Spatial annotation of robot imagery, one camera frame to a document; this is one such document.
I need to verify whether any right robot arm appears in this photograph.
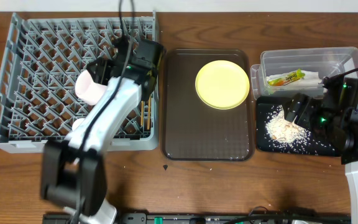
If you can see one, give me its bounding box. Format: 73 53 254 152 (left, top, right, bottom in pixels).
283 78 358 223

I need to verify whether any dark brown serving tray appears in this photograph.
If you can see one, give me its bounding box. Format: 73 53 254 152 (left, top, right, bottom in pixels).
161 49 255 161

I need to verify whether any grey dishwasher rack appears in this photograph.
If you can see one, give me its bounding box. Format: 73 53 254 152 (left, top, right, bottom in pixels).
0 14 159 153

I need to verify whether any pink white bowl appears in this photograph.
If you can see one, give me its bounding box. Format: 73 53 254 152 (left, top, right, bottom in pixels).
75 70 108 106

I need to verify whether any clear plastic bin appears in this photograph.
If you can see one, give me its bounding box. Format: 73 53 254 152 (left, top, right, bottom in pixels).
250 47 358 99

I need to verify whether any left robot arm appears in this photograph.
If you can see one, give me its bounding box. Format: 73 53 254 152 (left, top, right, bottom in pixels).
40 36 165 223

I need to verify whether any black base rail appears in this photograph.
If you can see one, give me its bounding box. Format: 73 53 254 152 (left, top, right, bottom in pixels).
42 212 351 224

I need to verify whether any spilled rice pile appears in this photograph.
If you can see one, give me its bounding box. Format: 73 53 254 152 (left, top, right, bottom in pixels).
265 105 310 147

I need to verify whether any yellow plate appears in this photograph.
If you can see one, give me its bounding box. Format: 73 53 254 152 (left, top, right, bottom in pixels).
195 60 250 110

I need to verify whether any black waste tray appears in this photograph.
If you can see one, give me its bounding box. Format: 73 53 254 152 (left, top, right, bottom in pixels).
255 96 339 157

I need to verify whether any small white cup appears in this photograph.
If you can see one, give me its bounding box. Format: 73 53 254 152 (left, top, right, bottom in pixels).
71 118 85 131

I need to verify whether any green orange snack wrapper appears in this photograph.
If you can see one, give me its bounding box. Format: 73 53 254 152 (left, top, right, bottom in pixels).
267 69 305 86

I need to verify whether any white napkin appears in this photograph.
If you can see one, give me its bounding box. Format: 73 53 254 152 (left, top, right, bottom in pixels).
265 70 322 90

